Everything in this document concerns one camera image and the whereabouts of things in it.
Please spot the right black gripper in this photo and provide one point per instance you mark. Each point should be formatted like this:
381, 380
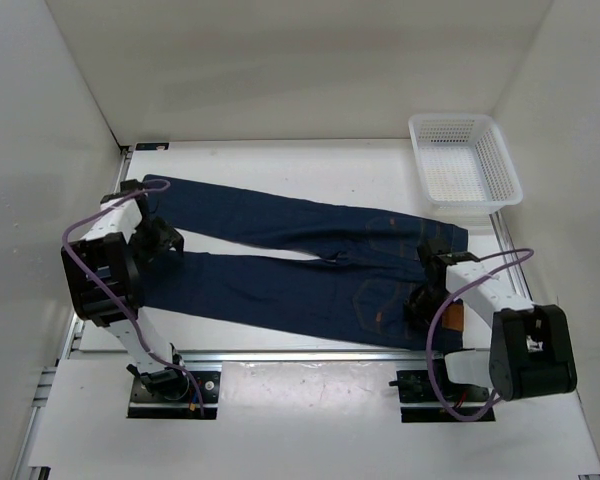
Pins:
414, 304

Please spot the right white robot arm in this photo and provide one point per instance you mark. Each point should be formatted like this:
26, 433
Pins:
530, 352

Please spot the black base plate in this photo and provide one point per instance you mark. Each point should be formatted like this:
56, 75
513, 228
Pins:
418, 403
190, 395

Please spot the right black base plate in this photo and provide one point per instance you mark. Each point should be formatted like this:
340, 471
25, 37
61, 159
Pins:
418, 403

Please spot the dark blue denim trousers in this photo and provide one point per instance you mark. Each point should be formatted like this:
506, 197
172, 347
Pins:
356, 267

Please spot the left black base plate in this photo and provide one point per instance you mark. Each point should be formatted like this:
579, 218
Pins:
190, 395

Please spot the white perforated plastic basket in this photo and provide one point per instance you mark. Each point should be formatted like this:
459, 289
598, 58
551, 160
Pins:
463, 164

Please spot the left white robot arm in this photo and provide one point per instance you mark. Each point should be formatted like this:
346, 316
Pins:
103, 256

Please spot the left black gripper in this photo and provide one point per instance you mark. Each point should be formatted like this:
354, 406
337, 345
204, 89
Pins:
167, 233

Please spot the aluminium frame rail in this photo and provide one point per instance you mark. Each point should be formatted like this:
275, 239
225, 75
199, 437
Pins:
290, 407

